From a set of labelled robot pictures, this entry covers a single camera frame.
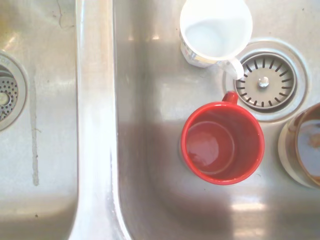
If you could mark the stainless steel double sink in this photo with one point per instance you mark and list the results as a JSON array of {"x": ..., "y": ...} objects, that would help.
[{"x": 95, "y": 125}]

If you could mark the red ceramic mug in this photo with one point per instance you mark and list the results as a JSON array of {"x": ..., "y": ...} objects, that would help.
[{"x": 222, "y": 150}]

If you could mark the white ceramic mug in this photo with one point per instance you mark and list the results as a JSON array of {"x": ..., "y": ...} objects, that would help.
[{"x": 215, "y": 27}]

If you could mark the slotted metal drain strainer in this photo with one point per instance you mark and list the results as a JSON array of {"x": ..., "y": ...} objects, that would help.
[{"x": 275, "y": 90}]

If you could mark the brown ceramic mug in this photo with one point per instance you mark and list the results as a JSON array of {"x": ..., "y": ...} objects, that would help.
[{"x": 305, "y": 145}]

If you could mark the perforated metal drain strainer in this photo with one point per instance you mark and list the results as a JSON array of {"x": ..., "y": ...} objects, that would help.
[{"x": 5, "y": 100}]

